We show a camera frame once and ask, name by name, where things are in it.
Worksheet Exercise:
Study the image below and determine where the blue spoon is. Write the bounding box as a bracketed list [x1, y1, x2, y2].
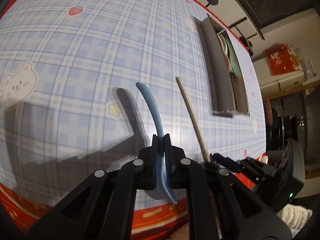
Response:
[136, 82, 177, 204]

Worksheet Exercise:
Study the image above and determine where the beige chopstick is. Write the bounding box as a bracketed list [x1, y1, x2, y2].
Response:
[176, 76, 210, 163]

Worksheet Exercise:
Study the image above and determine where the pink spoon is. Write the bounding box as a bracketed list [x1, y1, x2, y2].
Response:
[224, 54, 234, 73]

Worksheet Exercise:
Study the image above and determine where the green spoon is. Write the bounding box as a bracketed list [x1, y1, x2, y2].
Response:
[219, 34, 242, 77]

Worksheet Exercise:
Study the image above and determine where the stainless steel utensil tray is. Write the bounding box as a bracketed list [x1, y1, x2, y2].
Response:
[193, 15, 250, 118]

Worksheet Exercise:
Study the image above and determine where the white refrigerator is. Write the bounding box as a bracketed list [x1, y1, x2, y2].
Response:
[260, 71, 304, 98]

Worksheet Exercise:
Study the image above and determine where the red tablecloth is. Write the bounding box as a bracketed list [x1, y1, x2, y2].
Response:
[0, 0, 263, 240]

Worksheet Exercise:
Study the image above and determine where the blue plaid table mat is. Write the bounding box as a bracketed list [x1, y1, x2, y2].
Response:
[0, 0, 266, 210]

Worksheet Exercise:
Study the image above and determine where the red cloth on refrigerator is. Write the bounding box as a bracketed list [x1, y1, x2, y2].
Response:
[265, 44, 302, 76]

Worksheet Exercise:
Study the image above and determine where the rice cooker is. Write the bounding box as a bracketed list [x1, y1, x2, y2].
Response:
[239, 36, 253, 56]

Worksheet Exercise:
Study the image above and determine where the black metal rack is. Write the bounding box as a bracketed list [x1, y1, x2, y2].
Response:
[228, 17, 258, 40]

